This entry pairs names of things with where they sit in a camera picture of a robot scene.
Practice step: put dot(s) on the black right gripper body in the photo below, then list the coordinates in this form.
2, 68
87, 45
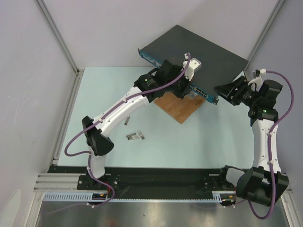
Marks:
236, 92

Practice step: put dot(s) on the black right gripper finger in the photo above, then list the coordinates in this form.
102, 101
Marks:
233, 89
229, 100

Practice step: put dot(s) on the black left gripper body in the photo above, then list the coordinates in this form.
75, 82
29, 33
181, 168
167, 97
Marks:
179, 87

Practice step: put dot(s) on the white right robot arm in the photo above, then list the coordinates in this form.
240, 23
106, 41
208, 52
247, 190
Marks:
263, 183

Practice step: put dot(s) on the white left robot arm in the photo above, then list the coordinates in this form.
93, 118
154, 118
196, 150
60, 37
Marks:
169, 77

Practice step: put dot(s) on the wooden base board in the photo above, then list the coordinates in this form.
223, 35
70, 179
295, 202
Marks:
179, 109

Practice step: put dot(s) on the silver SFP module upright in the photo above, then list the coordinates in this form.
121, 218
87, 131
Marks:
127, 120

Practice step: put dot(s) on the silver SFP module on pair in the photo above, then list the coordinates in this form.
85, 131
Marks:
131, 135

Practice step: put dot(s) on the SFP module blue latch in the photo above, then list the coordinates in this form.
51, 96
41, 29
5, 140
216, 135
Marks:
133, 137

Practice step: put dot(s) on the metal switch stand bracket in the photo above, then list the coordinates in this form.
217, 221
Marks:
192, 95

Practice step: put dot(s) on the black blue network switch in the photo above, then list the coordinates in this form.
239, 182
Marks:
218, 65

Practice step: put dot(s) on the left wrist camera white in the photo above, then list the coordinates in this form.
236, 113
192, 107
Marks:
190, 66

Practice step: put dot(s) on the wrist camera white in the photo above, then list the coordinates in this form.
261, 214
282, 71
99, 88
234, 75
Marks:
258, 74
190, 66

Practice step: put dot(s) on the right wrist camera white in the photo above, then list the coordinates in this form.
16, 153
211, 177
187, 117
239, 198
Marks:
258, 74

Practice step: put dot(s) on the aluminium frame post right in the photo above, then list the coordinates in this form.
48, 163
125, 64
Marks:
270, 21

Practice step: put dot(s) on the aluminium frame post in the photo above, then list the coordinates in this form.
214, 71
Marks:
270, 21
57, 34

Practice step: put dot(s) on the grey slotted cable duct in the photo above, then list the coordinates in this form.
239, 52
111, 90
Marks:
214, 197

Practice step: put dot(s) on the aluminium frame post left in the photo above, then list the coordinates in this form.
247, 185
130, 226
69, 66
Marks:
57, 34

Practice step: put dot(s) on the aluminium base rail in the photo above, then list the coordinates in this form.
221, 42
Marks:
56, 182

